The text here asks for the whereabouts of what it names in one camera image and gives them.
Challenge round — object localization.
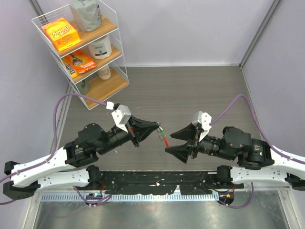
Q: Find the white wire shelf rack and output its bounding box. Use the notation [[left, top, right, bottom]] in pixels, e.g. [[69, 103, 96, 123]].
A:
[[31, 0, 129, 110]]

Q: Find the orange snack packet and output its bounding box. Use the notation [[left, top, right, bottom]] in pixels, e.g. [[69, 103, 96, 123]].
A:
[[64, 50, 97, 74]]

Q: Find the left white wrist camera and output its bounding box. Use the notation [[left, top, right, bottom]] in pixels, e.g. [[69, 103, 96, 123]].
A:
[[111, 103, 132, 132]]

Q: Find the cream patterned cup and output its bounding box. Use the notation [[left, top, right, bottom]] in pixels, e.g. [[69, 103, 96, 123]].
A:
[[98, 65, 111, 80]]

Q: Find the grey paper bag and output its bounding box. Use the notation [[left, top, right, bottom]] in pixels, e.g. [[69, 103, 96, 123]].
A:
[[70, 0, 102, 32]]

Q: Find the white slotted cable duct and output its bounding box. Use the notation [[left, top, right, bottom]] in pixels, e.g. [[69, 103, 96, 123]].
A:
[[41, 191, 219, 202]]

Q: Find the orange snack box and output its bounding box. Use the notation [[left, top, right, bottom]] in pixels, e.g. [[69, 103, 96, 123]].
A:
[[41, 18, 81, 52]]

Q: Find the purple cable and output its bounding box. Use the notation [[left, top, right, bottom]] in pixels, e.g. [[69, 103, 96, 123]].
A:
[[0, 93, 115, 212], [209, 94, 305, 210]]

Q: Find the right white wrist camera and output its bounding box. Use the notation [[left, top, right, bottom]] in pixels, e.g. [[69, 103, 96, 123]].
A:
[[192, 111, 212, 142]]

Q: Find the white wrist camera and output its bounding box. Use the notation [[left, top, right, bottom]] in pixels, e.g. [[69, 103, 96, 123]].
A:
[[192, 111, 212, 142], [111, 103, 132, 132]]

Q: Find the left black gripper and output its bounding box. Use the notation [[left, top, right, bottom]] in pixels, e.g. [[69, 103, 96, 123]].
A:
[[97, 114, 159, 155]]

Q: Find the key with green tag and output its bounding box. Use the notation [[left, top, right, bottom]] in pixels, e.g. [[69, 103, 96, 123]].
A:
[[157, 122, 166, 137]]

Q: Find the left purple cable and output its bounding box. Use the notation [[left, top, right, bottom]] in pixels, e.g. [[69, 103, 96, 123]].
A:
[[0, 93, 115, 212]]

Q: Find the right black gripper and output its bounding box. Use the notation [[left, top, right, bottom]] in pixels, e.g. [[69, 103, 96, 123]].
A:
[[164, 122, 234, 163]]

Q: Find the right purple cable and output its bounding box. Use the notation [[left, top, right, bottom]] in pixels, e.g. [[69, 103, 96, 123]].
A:
[[209, 94, 305, 210]]

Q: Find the keyring bunch with red tag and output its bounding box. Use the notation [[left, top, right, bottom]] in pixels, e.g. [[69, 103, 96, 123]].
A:
[[156, 130, 169, 147]]

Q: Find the white labelled tub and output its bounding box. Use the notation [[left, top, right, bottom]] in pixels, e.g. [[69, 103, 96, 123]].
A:
[[88, 35, 112, 59]]

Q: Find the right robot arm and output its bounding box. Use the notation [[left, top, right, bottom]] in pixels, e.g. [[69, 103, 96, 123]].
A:
[[165, 124, 305, 191]]

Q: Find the yellow candy packet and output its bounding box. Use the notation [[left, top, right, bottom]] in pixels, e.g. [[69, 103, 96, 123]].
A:
[[62, 59, 79, 79]]

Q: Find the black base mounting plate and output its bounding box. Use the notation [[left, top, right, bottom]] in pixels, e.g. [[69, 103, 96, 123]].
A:
[[77, 169, 234, 196]]

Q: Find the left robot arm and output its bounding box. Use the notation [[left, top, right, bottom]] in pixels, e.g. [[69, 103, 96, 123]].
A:
[[3, 116, 160, 200]]

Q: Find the grey green small vase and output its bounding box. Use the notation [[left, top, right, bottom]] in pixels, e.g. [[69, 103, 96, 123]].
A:
[[77, 80, 90, 94]]

